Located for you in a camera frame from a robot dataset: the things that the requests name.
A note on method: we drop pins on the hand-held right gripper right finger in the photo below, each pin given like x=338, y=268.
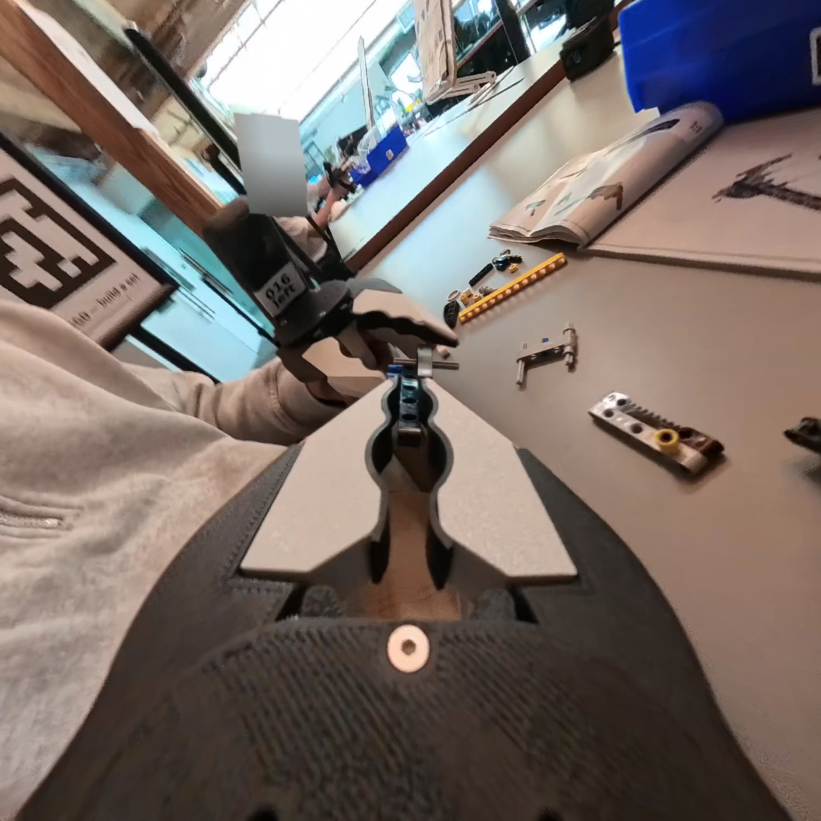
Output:
x=500, y=513

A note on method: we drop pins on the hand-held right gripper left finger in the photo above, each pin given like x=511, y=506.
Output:
x=314, y=507

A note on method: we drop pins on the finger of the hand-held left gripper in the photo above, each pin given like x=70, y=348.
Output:
x=349, y=385
x=404, y=317

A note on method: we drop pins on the black lego beam assembly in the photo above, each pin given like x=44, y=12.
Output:
x=407, y=410

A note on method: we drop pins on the person's left forearm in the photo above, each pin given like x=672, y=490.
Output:
x=256, y=410

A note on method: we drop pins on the black curved lego beam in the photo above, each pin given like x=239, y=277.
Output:
x=451, y=314

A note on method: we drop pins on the black short lego beam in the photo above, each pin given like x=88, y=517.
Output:
x=481, y=274

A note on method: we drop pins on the yellow lego beam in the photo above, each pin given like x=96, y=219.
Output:
x=513, y=287

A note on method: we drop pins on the blue black lego connector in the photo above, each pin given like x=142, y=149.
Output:
x=505, y=261

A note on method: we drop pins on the grey lego axle assembly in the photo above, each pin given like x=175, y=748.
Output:
x=545, y=349

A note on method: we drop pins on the grey lego rack assembly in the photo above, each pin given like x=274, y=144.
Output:
x=625, y=417

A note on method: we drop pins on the lego gear model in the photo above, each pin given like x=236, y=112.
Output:
x=805, y=433

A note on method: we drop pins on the person's left hand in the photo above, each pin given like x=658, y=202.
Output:
x=359, y=346

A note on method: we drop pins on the blue crate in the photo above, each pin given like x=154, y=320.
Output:
x=381, y=154

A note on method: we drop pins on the black white marker sign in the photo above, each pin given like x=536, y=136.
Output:
x=38, y=256

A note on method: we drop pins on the cardboard stand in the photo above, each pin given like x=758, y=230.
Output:
x=442, y=51

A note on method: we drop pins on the instruction booklet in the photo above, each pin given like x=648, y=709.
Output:
x=705, y=211

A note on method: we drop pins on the black device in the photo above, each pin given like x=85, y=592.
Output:
x=587, y=48

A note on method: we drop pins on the blue plastic bin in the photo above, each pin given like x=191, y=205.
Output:
x=725, y=51

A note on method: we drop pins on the wooden window frame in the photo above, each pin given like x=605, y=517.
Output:
x=96, y=96

